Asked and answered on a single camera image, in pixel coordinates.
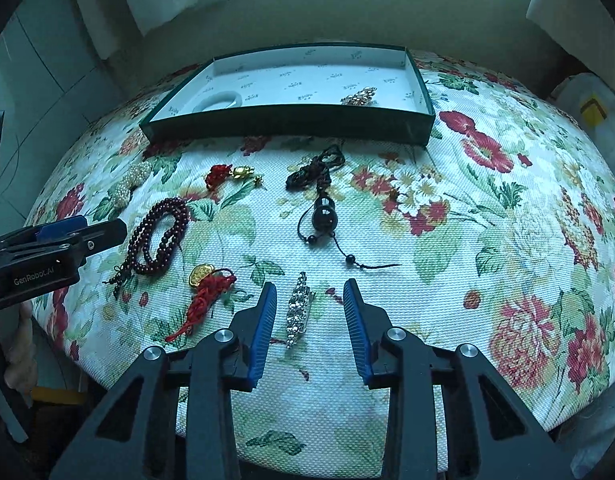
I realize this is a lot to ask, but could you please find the white folded cloth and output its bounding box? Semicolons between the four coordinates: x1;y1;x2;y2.
526;0;615;69

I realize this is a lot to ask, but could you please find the clear bag yellow print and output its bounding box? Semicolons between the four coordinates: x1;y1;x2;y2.
549;72;615;135

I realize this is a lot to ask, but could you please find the person's left hand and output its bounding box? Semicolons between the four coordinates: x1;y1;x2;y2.
4;304;39;398

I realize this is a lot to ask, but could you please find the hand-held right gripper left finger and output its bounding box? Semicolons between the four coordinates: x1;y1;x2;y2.
48;281;278;480

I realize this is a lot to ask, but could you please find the dark green shallow box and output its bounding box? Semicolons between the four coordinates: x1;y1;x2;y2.
139;46;437;147

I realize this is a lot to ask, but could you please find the floral quilted cloth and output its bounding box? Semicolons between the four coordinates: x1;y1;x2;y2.
25;50;615;473

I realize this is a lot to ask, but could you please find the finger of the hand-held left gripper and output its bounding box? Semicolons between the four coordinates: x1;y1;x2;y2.
0;219;129;262
0;215;87;250

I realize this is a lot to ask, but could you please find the black cord bead necklace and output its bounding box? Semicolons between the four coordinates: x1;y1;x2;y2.
286;144;403;272

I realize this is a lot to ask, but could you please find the red tassel gold ingot charm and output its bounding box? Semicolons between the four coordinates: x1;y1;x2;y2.
164;262;238;344

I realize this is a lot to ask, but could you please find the white pearl bracelet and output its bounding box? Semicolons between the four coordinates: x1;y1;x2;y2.
108;160;154;206

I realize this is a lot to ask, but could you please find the dark red bead bracelet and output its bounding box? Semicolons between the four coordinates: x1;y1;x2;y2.
104;197;191;297

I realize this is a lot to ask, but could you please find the small red knot gold charm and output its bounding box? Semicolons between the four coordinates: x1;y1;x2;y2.
206;163;266;191

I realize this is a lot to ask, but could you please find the white jade bangle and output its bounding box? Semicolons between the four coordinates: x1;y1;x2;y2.
192;89;242;114

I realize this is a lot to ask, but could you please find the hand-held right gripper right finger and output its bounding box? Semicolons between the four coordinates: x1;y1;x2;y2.
342;278;575;480

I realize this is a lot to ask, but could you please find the gold pearl brooch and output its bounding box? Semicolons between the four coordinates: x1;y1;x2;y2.
340;85;379;107

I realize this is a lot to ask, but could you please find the rhinestone hair clip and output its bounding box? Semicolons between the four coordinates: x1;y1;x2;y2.
284;271;316;349

